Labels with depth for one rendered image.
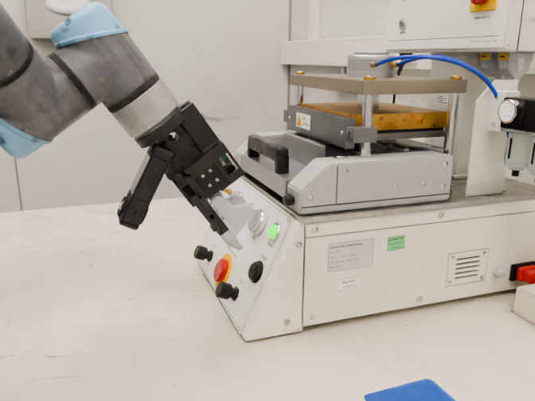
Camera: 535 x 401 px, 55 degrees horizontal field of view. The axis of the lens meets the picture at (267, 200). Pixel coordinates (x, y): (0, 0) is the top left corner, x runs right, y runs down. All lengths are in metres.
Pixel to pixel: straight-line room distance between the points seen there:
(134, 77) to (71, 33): 0.08
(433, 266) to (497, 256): 0.13
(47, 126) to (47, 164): 1.69
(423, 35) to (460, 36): 0.10
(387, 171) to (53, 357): 0.53
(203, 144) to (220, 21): 1.71
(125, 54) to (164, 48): 1.67
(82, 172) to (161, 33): 0.68
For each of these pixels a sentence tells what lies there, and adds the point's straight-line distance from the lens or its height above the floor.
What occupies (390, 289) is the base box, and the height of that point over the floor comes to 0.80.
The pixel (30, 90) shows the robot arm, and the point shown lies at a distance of 0.59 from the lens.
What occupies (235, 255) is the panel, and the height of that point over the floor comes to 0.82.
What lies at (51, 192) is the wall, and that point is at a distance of 2.34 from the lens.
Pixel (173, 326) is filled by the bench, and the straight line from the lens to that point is 0.80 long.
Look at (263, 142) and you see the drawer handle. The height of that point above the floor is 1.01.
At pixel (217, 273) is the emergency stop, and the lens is 0.87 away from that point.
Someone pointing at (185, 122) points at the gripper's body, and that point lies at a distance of 0.66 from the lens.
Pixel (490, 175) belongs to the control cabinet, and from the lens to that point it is 0.89.
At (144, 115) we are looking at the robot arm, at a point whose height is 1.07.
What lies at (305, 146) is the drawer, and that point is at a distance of 0.84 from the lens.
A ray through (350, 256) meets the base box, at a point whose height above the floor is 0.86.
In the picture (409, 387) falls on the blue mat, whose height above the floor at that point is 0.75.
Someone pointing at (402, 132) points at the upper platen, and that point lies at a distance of 0.83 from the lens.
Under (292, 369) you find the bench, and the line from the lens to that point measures 0.70.
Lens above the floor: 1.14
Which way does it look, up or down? 16 degrees down
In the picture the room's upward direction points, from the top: straight up
